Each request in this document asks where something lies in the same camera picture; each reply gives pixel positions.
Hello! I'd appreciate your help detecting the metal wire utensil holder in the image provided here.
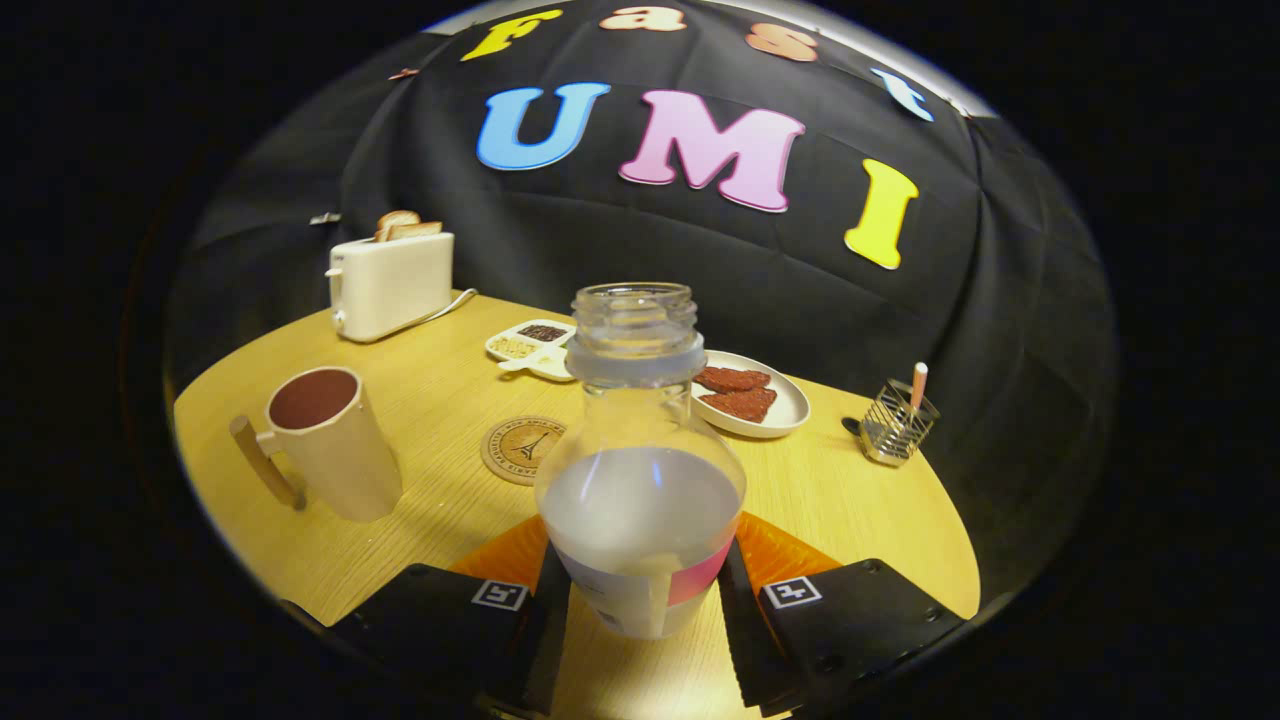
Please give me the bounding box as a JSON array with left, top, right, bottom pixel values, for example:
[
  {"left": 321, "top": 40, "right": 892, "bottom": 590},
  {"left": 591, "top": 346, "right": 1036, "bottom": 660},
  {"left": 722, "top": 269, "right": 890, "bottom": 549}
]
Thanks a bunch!
[{"left": 860, "top": 379, "right": 941, "bottom": 468}]

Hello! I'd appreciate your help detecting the black backdrop cloth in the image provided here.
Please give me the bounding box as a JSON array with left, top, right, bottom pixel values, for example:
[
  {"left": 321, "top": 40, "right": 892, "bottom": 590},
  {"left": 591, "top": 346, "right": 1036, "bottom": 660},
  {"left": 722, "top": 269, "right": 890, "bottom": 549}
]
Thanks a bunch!
[{"left": 165, "top": 0, "right": 1116, "bottom": 601}]

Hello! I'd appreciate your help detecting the cream cup with wooden handle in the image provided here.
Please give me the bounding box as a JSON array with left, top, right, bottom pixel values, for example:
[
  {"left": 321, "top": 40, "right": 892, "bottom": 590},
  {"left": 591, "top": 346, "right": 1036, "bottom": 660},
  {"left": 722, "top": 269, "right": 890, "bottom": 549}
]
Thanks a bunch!
[{"left": 229, "top": 366, "right": 404, "bottom": 523}]

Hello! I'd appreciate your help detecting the white divided condiment dish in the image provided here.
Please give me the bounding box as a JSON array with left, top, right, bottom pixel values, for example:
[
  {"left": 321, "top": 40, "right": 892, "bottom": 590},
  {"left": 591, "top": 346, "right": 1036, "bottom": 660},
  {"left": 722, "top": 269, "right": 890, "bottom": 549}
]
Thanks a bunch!
[{"left": 485, "top": 319, "right": 579, "bottom": 383}]

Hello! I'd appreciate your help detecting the white toaster cable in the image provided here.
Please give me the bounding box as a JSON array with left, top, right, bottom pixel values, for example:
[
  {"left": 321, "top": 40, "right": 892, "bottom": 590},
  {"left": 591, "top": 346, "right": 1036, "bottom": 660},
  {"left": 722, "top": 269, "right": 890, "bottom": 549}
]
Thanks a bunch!
[{"left": 400, "top": 288, "right": 479, "bottom": 329}]

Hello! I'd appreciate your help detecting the wooden table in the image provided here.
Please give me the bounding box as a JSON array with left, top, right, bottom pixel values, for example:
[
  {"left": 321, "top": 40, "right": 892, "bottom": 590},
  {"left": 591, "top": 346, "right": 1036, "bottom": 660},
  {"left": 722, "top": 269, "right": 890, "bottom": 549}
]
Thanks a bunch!
[{"left": 172, "top": 290, "right": 983, "bottom": 720}]

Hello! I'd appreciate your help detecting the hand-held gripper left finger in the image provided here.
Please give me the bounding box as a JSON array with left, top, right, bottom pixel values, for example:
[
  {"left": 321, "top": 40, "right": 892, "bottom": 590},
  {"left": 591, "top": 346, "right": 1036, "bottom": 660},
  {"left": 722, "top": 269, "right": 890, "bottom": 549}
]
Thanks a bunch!
[{"left": 330, "top": 515, "right": 573, "bottom": 716}]

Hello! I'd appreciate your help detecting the clear juice bottle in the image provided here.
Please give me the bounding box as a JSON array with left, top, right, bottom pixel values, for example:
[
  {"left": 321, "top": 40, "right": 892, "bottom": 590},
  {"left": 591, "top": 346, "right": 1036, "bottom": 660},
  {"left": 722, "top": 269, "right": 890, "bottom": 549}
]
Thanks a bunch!
[{"left": 533, "top": 282, "right": 748, "bottom": 641}]

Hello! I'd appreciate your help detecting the white toaster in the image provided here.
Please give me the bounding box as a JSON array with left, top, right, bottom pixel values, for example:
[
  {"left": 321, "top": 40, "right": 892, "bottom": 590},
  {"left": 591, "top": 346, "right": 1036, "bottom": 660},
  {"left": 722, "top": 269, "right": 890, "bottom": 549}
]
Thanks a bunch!
[{"left": 326, "top": 232, "right": 456, "bottom": 344}]

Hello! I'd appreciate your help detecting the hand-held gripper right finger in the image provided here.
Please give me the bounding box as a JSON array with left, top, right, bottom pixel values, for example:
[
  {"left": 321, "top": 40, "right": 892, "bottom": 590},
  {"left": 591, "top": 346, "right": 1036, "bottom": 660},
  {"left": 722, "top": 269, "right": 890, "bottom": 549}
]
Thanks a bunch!
[{"left": 715, "top": 512, "right": 966, "bottom": 719}]

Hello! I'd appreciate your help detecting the round cork coaster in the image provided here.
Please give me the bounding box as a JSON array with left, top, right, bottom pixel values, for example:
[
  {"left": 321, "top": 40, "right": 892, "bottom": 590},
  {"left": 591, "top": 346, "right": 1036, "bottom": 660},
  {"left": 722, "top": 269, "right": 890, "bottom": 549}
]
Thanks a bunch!
[{"left": 480, "top": 416, "right": 568, "bottom": 487}]

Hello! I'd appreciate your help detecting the red meat patty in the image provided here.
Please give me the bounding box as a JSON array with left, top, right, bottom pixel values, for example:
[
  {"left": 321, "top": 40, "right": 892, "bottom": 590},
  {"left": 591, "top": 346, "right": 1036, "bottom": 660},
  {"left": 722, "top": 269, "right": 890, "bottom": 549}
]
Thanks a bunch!
[
  {"left": 700, "top": 387, "right": 778, "bottom": 424},
  {"left": 695, "top": 366, "right": 773, "bottom": 394}
]

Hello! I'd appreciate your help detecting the white round plate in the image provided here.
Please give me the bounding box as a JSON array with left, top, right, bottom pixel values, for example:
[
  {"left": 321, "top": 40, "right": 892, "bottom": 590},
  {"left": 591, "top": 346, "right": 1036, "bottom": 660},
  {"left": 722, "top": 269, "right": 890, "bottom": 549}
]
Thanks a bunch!
[{"left": 692, "top": 350, "right": 812, "bottom": 440}]

